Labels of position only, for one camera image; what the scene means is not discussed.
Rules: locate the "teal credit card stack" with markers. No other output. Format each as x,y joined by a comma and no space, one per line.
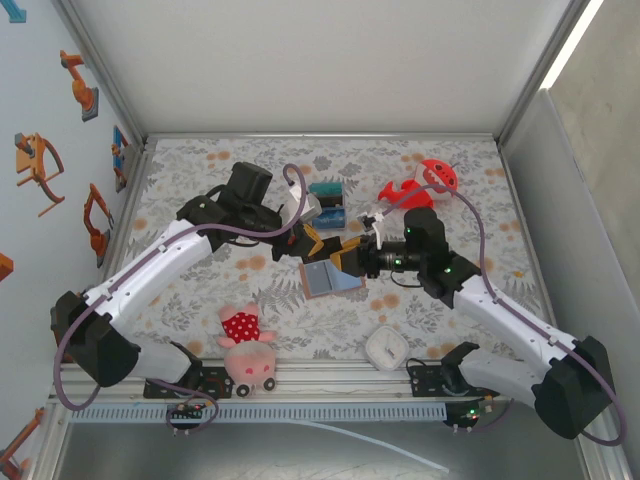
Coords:
327,189

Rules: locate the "blue orange machine wall sticker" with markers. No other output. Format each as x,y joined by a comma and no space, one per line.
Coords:
119,155

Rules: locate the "white square clock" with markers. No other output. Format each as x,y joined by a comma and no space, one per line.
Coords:
385,347

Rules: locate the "orange block wall sticker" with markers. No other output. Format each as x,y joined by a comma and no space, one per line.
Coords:
5,267

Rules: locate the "red shark plush toy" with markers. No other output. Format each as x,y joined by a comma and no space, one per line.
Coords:
440,172

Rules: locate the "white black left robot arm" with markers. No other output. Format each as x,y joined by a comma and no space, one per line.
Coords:
150,270

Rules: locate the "blue credit card stack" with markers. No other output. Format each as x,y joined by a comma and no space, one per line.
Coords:
332,218

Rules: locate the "black credit card stack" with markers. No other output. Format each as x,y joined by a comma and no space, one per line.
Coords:
332,201

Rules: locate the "aluminium frame post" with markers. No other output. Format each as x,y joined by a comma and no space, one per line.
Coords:
98,65
542,70

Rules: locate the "clear acrylic card stand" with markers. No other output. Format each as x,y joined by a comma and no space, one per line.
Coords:
345,200

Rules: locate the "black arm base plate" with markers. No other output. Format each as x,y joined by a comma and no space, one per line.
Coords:
425,380
215,375

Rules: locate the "orange claw wall sticker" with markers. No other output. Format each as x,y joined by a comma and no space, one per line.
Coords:
30,160

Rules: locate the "pink leather card holder wallet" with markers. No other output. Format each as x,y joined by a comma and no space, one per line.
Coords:
320,280

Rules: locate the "white plastic tube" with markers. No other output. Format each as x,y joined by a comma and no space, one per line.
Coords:
400,449

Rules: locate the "wide aluminium frame rail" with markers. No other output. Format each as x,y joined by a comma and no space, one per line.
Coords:
325,380

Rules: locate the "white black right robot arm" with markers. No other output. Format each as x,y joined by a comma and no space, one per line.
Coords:
510,320

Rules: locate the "small circuit board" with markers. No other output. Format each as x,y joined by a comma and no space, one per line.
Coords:
467,415
186,411

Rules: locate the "pink pig plush toy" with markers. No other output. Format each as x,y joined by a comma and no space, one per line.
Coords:
245,360

